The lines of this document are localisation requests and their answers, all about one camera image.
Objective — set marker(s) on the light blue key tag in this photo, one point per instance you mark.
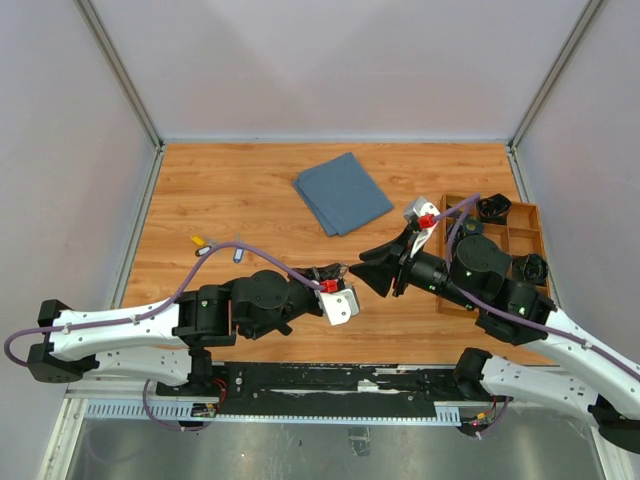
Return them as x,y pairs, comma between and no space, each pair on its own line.
238,255

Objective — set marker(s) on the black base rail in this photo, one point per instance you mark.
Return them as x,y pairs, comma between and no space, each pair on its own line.
326,392

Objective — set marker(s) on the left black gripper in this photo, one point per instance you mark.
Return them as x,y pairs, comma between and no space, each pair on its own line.
331,272

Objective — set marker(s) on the folded blue cloth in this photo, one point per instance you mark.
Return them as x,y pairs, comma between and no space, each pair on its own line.
341,195

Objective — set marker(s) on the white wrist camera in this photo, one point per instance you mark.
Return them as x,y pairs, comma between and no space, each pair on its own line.
420,216
339,307

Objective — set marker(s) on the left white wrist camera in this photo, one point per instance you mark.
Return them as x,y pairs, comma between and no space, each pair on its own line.
339,307

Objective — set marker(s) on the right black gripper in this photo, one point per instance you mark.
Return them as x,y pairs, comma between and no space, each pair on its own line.
378,265

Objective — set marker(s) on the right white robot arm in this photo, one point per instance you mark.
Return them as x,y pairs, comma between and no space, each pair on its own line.
601,386

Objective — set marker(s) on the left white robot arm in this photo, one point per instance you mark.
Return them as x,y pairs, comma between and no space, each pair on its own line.
167,341

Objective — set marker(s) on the dark green rolled tie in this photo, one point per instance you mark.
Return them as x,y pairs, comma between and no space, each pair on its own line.
531,268

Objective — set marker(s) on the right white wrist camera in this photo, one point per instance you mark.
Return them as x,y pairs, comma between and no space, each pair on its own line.
420,216

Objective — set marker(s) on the wooden compartment tray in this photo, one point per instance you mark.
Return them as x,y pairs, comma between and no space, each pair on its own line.
520,236

